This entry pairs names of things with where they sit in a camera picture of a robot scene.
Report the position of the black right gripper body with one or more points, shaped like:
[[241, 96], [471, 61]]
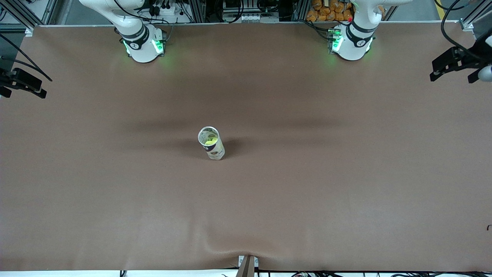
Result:
[[4, 78]]

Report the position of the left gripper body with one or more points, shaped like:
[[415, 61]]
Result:
[[477, 53]]

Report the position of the yellow Roland Garros tennis ball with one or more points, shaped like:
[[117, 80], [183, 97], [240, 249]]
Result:
[[210, 142]]

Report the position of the clear Wilson tennis ball can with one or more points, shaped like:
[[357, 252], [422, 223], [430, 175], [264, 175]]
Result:
[[216, 152]]

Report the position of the bag of orange items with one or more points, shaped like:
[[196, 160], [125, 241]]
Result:
[[326, 13]]

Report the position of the white power strip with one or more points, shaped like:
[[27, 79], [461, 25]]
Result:
[[173, 12]]

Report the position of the brown table mat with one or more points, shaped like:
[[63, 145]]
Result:
[[246, 200]]

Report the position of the aluminium frame profile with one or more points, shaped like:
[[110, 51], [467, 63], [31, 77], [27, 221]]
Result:
[[196, 11], [467, 24], [19, 15], [301, 9], [50, 11]]

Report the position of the metal table clamp bracket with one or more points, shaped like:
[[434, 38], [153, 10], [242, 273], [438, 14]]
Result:
[[248, 267]]

